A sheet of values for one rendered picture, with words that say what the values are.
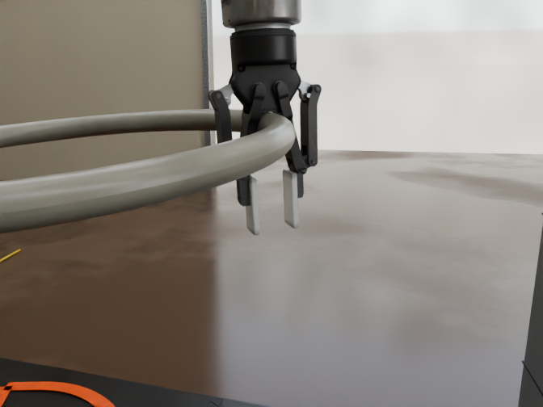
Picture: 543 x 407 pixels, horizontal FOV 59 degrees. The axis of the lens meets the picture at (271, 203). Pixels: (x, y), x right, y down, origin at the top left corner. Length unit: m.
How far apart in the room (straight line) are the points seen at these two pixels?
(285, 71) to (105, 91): 4.88
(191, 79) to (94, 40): 1.10
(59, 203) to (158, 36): 4.89
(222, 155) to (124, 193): 0.08
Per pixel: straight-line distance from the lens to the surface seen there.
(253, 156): 0.36
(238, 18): 0.53
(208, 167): 0.33
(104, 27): 5.42
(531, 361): 1.20
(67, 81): 5.63
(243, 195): 0.57
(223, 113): 0.54
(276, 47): 0.53
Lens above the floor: 0.98
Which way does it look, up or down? 13 degrees down
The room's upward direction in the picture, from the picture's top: straight up
